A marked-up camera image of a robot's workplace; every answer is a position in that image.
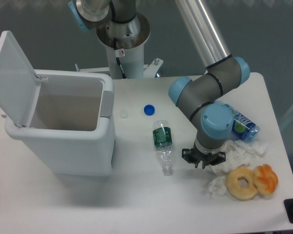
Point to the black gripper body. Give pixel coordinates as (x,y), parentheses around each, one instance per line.
(200,156)

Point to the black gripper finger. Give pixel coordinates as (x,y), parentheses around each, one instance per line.
(213,159)
(189,156)

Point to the blue plastic bottle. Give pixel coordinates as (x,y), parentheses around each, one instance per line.
(243,128)

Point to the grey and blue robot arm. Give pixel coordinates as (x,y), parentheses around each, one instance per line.
(196,99)

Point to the clear bottle with green label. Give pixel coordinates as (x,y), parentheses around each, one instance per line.
(163,143)

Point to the blue bottle cap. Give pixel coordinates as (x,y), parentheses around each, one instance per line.
(149,109)

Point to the white bottle cap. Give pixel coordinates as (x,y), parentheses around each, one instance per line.
(123,114)

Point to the large crumpled white tissue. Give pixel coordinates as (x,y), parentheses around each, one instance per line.
(239,153)

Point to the small crumpled white tissue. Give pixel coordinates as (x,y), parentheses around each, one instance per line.
(217,188)

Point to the orange glazed pastry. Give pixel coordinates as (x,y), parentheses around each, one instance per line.
(265,179)

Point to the white trash bin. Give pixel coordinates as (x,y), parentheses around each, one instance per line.
(72,130)

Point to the white trash bin lid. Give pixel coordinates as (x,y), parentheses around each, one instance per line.
(19,83)

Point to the plain ring donut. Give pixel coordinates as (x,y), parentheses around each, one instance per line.
(240,183)

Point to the white bracket with bolt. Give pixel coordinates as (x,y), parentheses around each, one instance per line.
(152,70)

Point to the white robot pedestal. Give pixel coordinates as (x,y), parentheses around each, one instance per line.
(124,46)

